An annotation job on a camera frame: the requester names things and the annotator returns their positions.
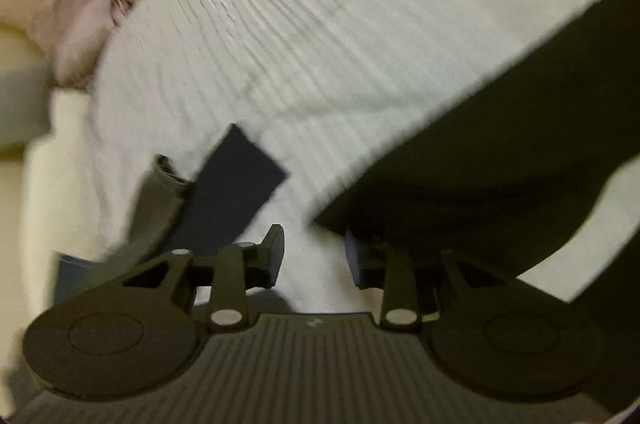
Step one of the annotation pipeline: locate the navy blue cloth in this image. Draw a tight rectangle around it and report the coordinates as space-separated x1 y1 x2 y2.
172 123 290 256

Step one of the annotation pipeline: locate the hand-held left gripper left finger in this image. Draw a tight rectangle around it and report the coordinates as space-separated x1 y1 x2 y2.
120 224 286 333

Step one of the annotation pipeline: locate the white ribbed blanket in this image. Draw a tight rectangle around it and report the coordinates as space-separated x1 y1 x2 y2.
20 0 640 335

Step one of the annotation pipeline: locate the grey cloth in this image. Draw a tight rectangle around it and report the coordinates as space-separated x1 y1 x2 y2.
75 154 197 300

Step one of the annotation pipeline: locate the black cloth garment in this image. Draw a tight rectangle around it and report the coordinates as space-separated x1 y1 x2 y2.
312 0 640 305

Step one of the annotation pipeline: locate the pinkish grey cloth lump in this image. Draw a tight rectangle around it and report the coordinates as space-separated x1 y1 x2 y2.
30 0 132 86

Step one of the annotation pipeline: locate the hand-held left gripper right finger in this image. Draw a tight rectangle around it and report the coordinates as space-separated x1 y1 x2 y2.
344 229 483 331

